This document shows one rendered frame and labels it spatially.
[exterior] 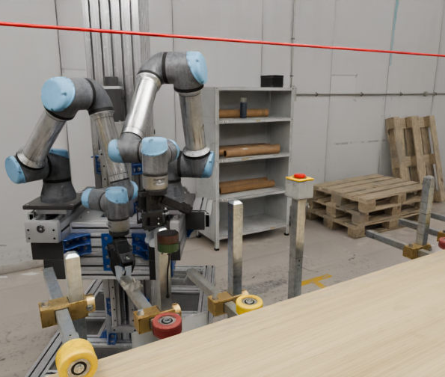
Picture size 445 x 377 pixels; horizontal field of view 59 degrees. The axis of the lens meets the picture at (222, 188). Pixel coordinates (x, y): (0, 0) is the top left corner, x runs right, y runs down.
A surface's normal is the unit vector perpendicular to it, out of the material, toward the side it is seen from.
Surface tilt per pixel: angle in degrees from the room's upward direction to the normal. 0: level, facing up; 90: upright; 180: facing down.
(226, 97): 90
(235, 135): 90
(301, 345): 0
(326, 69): 90
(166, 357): 0
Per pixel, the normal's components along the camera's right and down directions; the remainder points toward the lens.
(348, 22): 0.49, 0.21
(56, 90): -0.46, 0.14
